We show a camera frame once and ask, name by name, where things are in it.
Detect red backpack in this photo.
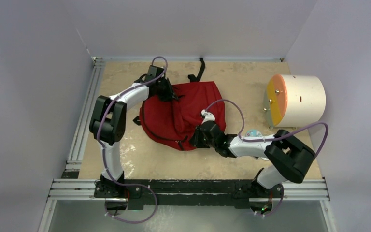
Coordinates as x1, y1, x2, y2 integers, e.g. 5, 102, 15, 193
133, 58, 226, 151

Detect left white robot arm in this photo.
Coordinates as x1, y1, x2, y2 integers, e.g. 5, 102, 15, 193
89, 65, 167, 198

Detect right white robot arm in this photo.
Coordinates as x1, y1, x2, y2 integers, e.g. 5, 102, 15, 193
190, 121, 316, 197

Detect light blue pencil case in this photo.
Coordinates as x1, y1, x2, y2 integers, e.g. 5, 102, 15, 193
245, 129, 269, 161

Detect white cylinder with coloured disc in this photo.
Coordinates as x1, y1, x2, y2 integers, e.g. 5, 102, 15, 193
263, 74, 326, 128

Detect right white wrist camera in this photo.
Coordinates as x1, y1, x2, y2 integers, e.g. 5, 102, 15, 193
200, 110, 215, 125

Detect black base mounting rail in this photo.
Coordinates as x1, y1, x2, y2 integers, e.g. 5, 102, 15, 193
94, 179, 283, 210

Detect aluminium frame rails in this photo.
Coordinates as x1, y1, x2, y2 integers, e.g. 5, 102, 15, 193
48, 64, 329, 218

